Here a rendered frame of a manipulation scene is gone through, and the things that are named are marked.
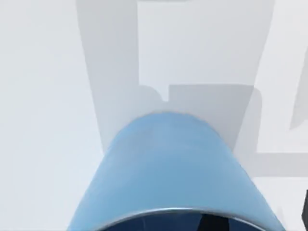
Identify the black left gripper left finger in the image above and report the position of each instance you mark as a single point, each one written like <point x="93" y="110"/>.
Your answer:
<point x="213" y="223"/>

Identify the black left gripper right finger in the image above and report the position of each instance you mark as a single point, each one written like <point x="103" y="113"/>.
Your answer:
<point x="305" y="207"/>

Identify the light blue cup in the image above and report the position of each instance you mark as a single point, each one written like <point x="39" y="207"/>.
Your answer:
<point x="166" y="166"/>

